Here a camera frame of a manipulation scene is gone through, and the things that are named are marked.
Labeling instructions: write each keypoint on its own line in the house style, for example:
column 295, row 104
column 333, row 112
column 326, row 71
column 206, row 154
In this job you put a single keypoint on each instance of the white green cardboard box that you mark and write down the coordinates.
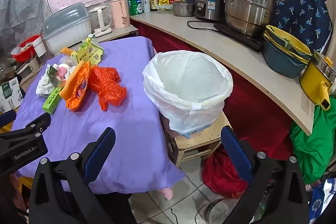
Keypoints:
column 9, row 94

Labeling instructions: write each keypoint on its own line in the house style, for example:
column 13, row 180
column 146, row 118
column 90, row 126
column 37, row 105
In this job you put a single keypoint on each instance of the small steel pot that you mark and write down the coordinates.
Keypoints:
column 183, row 8

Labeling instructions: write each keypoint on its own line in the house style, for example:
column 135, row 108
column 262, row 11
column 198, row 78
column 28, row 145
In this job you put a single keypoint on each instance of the blue printed bag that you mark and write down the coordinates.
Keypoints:
column 321, row 200

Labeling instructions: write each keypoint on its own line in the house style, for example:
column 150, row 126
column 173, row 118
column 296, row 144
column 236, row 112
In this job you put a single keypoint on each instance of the white tissue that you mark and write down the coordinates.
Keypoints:
column 43, row 87

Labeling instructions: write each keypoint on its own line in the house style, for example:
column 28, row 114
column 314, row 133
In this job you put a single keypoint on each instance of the yellow colander stack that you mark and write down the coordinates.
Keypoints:
column 299, row 43

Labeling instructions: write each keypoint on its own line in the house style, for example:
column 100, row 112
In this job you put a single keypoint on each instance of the green plastic bag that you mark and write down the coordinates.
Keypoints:
column 315, row 150

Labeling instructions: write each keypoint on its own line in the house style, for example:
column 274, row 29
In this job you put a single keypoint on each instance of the pink white paper cup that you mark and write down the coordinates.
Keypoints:
column 63, row 71

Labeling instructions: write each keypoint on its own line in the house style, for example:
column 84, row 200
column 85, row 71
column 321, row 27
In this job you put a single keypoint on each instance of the steel rice cooker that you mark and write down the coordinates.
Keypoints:
column 208, row 5

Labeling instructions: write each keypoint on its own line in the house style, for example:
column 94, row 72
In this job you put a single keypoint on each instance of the red plastic basin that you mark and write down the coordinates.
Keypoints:
column 22, row 52

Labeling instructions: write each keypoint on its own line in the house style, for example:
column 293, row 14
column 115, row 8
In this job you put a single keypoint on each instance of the yellow green food package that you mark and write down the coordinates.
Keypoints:
column 88, row 53

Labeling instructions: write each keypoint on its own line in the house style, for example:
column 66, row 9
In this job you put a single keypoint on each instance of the white dish box blue lid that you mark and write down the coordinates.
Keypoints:
column 65, row 27

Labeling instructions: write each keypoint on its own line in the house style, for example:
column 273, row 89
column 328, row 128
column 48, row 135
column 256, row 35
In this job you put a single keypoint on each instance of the green white can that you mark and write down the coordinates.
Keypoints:
column 134, row 5

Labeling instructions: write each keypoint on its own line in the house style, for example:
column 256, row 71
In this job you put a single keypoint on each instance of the purple cloth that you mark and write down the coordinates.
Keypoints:
column 118, row 140

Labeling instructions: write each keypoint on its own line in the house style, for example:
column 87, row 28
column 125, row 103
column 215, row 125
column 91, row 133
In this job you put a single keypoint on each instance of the blue plastic basin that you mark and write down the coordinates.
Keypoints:
column 281, row 64

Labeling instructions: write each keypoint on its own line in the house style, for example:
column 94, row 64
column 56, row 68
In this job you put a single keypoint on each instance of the navy printed cloth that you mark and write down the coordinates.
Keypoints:
column 302, row 3

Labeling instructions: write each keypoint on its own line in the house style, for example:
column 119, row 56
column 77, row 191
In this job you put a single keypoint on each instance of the bin with white plastic liner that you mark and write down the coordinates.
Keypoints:
column 183, row 113

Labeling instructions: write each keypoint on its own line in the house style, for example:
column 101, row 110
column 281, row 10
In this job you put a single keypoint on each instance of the grey plastic sheet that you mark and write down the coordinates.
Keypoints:
column 23, row 3

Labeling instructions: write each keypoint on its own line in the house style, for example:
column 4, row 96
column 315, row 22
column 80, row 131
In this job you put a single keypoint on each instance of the large steel steamer pot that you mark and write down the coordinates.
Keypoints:
column 249, row 3

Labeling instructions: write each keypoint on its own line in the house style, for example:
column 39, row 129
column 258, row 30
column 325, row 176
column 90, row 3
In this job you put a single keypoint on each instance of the orange printed plastic bag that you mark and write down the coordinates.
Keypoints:
column 78, row 87

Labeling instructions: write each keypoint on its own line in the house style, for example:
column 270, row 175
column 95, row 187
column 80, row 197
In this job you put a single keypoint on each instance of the black induction cooker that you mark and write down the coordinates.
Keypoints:
column 241, row 39

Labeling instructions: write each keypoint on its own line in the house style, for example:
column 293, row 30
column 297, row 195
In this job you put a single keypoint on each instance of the small green torn packet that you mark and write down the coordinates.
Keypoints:
column 52, row 73

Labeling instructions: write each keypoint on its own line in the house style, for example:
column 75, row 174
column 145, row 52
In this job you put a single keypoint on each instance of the clear plastic wrapper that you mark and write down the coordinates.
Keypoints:
column 67, row 60

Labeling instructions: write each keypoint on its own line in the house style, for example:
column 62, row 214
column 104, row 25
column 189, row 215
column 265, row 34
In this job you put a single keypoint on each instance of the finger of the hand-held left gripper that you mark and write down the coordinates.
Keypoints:
column 7, row 119
column 39, row 124

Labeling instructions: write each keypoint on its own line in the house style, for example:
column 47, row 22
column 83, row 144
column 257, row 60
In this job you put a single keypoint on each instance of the orange foam net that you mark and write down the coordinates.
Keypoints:
column 65, row 50

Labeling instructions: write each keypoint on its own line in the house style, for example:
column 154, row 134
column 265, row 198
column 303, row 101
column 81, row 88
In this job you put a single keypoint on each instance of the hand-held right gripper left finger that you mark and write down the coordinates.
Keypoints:
column 101, row 153

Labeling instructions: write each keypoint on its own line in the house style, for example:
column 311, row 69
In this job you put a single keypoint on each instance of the yellow electric pot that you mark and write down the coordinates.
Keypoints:
column 312, row 82

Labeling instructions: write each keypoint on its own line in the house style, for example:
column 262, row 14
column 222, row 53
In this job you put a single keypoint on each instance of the wooden stool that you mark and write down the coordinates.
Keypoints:
column 194, row 142

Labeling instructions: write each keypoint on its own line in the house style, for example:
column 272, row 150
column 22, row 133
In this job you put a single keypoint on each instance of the dark red curtain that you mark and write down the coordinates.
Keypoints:
column 252, row 119

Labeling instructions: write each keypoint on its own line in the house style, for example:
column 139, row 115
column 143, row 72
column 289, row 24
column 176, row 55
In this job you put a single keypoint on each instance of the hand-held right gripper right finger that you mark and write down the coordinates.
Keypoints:
column 236, row 155

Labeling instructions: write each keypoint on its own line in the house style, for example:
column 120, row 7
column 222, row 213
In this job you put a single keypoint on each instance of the white plastic cup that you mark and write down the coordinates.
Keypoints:
column 39, row 48

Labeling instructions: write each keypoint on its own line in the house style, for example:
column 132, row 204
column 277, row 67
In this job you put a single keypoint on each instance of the pink electric kettle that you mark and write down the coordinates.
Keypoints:
column 119, row 14

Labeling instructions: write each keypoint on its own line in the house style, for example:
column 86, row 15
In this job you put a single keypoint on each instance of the red bag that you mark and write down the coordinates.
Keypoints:
column 223, row 176

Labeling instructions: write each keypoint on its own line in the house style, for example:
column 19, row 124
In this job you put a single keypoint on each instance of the red-orange plastic bag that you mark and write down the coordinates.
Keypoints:
column 107, row 85

